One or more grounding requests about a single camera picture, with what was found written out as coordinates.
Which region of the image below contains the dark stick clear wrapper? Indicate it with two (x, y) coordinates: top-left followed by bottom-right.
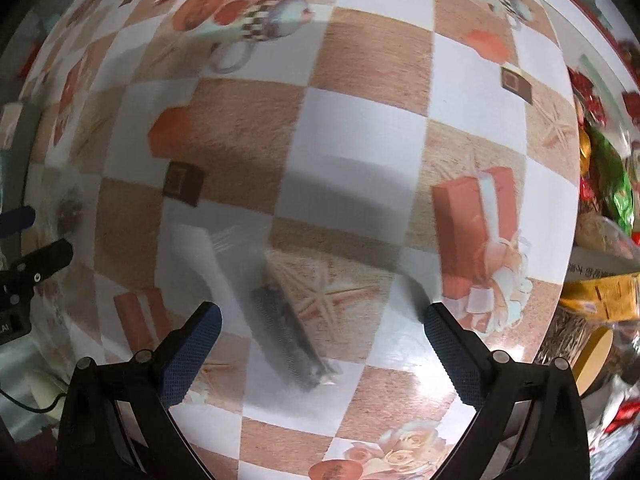
(171, 223), (340, 392)

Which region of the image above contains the round wooden lid container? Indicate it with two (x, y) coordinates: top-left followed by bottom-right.
(534, 307), (613, 396)

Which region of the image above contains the yellow snack box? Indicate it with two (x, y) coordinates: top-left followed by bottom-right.
(559, 272), (639, 323)

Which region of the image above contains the green foil snack bag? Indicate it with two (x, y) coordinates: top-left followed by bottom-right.
(586, 125), (634, 235)

